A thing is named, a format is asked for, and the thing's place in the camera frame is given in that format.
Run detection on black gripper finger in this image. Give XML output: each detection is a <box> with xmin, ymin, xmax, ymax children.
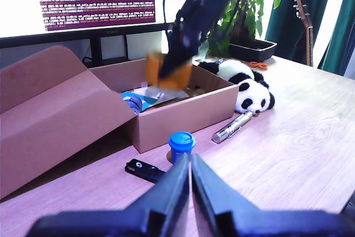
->
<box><xmin>190</xmin><ymin>152</ymin><xmax>263</xmax><ymax>237</ymax></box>
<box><xmin>126</xmin><ymin>152</ymin><xmax>192</xmax><ymax>237</ymax></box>

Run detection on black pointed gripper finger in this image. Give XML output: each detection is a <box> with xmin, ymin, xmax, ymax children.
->
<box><xmin>157</xmin><ymin>30</ymin><xmax>201</xmax><ymax>80</ymax></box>

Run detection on brown packing tape roll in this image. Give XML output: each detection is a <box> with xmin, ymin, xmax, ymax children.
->
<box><xmin>144</xmin><ymin>51</ymin><xmax>194</xmax><ymax>92</ymax></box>

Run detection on open brown cardboard box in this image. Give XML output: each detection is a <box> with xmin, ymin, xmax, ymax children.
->
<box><xmin>0</xmin><ymin>45</ymin><xmax>240</xmax><ymax>200</ymax></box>

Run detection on blue and white paper pack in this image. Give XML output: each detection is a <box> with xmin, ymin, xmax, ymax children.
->
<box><xmin>120</xmin><ymin>86</ymin><xmax>190</xmax><ymax>110</ymax></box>

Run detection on small blue lidded cup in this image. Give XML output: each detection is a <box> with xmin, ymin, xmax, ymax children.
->
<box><xmin>168</xmin><ymin>131</ymin><xmax>196</xmax><ymax>165</ymax></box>

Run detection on silver metal flashlight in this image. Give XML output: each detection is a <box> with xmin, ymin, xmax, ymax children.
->
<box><xmin>211</xmin><ymin>110</ymin><xmax>254</xmax><ymax>144</ymax></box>

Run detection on black rectangular plant pot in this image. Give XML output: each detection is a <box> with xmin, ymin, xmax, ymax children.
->
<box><xmin>228</xmin><ymin>38</ymin><xmax>278</xmax><ymax>63</ymax></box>

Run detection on green leafy potted plant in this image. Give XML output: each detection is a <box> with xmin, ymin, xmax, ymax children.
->
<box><xmin>206</xmin><ymin>0</ymin><xmax>290</xmax><ymax>58</ymax></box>

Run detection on panda plush toy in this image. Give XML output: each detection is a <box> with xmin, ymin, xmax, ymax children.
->
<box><xmin>197</xmin><ymin>58</ymin><xmax>276</xmax><ymax>115</ymax></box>

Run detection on dark green curtain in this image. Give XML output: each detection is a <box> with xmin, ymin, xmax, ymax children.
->
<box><xmin>317</xmin><ymin>0</ymin><xmax>355</xmax><ymax>77</ymax></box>
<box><xmin>264</xmin><ymin>0</ymin><xmax>337</xmax><ymax>65</ymax></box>

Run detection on brown acoustic guitar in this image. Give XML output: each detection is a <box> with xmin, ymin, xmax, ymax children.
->
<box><xmin>291</xmin><ymin>0</ymin><xmax>315</xmax><ymax>67</ymax></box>

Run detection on black Huawei computer monitor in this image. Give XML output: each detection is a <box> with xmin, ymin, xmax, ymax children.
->
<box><xmin>0</xmin><ymin>0</ymin><xmax>179</xmax><ymax>68</ymax></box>

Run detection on black cable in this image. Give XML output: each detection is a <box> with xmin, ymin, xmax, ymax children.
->
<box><xmin>161</xmin><ymin>0</ymin><xmax>170</xmax><ymax>26</ymax></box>

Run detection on orange-handled scissors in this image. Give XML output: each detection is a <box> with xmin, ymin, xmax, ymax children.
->
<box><xmin>248</xmin><ymin>60</ymin><xmax>269</xmax><ymax>71</ymax></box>

